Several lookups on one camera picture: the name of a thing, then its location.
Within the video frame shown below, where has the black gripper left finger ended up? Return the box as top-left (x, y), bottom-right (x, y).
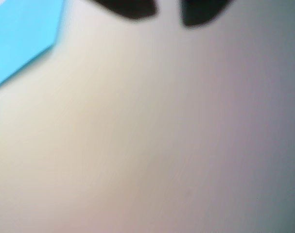
top-left (88, 0), bottom-right (159, 21)

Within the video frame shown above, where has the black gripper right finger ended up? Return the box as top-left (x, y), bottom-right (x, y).
top-left (180, 0), bottom-right (228, 27)

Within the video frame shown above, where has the light blue paper square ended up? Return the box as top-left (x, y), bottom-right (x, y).
top-left (0, 0), bottom-right (66, 92)

